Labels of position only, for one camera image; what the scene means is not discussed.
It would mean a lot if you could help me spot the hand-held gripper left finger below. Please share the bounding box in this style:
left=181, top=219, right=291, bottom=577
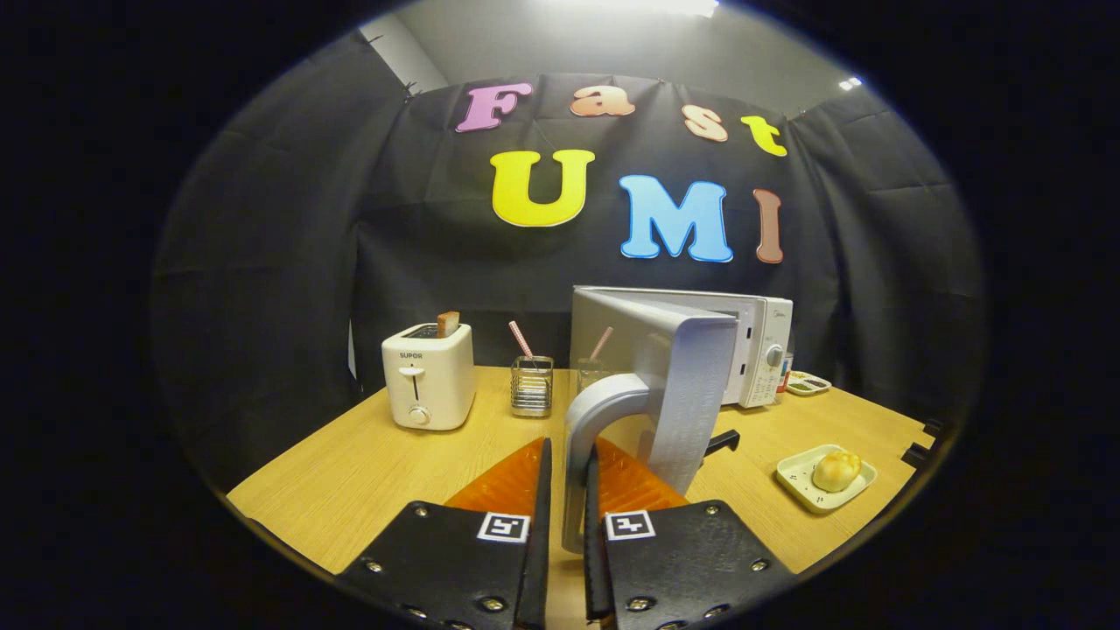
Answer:
left=335, top=437, right=553, bottom=630

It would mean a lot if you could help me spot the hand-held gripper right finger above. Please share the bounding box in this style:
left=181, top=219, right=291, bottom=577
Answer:
left=583, top=437, right=797, bottom=630

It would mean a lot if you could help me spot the white microwave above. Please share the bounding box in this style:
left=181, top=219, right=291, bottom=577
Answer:
left=562, top=285, right=795, bottom=554

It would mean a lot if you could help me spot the golden bread bun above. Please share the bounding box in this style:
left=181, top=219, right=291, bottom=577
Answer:
left=812, top=450, right=863, bottom=493

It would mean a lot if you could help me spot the white toaster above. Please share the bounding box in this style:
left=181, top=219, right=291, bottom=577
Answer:
left=381, top=323, right=477, bottom=431

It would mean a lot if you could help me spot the small white square plate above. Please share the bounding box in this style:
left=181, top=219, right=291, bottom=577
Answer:
left=775, top=444, right=879, bottom=514

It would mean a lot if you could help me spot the black table clamp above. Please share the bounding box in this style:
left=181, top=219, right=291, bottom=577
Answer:
left=901, top=420, right=948, bottom=470

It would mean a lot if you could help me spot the large ceiling light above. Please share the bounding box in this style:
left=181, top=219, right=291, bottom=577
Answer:
left=560, top=0, right=720, bottom=18

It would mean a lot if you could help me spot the metal wire basket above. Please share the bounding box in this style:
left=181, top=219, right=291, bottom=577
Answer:
left=510, top=355, right=555, bottom=418

